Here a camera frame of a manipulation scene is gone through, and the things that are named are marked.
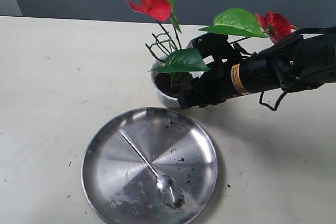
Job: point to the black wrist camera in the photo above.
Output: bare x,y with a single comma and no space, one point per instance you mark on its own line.
217,46

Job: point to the round steel tray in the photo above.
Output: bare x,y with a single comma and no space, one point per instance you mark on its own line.
120,187

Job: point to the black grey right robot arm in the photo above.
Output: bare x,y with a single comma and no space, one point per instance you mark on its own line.
304,60

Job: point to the white flower pot with soil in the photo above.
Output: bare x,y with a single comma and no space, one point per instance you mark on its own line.
168,85

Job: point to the metal spoon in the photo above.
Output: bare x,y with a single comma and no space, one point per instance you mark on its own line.
166,187

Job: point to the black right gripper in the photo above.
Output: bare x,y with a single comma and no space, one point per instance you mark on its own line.
228,80

